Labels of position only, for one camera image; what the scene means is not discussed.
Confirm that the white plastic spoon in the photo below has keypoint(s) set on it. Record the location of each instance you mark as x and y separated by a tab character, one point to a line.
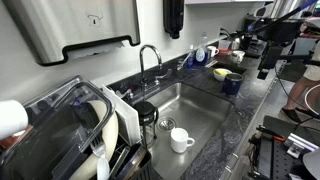
103	168

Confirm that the metal fork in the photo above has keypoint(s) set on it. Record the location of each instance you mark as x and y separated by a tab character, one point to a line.
97	146

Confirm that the blue dish soap bottle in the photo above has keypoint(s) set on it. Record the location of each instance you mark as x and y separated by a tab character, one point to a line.
201	56

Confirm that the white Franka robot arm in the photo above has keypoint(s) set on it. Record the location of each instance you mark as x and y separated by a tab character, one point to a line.
283	31

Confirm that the clear plastic utensil cup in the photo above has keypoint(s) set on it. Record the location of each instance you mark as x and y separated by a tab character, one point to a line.
189	63

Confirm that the black shoe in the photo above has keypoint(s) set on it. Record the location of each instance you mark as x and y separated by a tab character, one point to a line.
290	115

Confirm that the beige shorts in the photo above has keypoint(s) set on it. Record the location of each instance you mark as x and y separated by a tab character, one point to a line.
313	66

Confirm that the black coffee machine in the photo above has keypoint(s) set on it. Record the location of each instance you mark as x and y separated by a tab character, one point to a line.
255	40

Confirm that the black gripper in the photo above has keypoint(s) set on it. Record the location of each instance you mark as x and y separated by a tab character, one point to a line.
272	58

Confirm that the small blue bottle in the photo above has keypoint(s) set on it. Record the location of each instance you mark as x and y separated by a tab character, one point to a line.
190	60

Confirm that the steel paper towel dispenser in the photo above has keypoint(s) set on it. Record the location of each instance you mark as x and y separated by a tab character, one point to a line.
66	26

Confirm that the white coffee mug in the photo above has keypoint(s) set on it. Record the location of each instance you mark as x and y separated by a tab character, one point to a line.
211	51

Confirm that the black rectangular tray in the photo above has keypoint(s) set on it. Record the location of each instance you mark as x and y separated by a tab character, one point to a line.
238	69

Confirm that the white rectangular plates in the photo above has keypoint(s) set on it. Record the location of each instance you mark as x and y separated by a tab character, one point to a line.
128	116

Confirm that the grey rounded robot base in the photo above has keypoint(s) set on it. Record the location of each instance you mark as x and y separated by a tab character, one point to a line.
313	165

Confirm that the person's bare leg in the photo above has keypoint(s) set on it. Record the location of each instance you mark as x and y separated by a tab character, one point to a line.
301	91

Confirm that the white ceramic bowl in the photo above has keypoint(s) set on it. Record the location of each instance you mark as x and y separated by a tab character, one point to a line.
220	78

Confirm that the plain white mug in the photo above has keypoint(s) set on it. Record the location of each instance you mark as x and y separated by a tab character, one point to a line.
179	141

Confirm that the white cylinder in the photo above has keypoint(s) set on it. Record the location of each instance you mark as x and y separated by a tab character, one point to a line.
11	118

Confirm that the white dish brush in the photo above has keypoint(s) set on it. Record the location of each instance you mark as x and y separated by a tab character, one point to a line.
182	63

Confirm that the black breadboard table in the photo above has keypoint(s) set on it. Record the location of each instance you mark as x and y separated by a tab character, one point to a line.
276	156

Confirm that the chrome gooseneck faucet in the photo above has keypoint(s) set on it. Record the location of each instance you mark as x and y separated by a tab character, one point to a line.
142	66

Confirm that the white mug with black print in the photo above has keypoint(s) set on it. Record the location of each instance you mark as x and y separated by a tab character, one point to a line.
237	57

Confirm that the black wall soap dispenser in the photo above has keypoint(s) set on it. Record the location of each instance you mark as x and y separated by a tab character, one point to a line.
173	16

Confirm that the aluminium bracket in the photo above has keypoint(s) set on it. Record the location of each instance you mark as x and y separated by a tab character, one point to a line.
300	143

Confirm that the stainless steel sink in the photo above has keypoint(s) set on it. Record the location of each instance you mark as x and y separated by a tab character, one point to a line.
200	110

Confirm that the black dish rack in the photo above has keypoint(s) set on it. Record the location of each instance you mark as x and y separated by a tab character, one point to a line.
138	165

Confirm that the glass French press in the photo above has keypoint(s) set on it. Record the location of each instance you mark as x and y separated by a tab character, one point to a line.
146	116

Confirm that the round cream plate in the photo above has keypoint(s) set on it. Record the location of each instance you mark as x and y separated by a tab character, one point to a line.
111	133

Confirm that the navy blue steel mug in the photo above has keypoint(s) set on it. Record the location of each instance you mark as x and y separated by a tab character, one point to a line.
232	86

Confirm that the yellow kitchen sponge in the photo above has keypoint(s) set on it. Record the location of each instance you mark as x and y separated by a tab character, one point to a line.
220	72

